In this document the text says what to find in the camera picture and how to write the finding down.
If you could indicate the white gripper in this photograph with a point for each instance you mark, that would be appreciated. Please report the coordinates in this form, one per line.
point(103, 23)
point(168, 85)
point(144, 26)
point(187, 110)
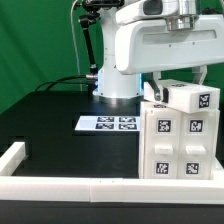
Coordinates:
point(160, 35)

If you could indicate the white U-shaped fence frame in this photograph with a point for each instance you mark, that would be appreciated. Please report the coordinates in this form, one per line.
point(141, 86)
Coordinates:
point(97, 190)

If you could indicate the white cabinet body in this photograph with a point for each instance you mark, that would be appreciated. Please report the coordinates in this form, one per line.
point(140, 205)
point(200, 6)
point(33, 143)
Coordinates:
point(145, 106)

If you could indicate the white fiducial marker sheet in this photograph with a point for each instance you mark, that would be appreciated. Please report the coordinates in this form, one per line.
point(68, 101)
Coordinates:
point(108, 123)

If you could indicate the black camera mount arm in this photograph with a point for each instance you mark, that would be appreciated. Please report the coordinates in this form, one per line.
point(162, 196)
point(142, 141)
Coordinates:
point(92, 15)

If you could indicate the white cabinet door panel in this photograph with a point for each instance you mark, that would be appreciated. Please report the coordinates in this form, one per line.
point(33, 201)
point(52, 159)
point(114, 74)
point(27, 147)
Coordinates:
point(161, 143)
point(197, 144)

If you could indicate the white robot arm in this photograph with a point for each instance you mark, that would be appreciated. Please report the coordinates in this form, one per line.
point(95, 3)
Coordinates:
point(114, 86)

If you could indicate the small white tagged box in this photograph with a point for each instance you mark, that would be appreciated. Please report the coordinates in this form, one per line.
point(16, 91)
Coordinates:
point(183, 96)

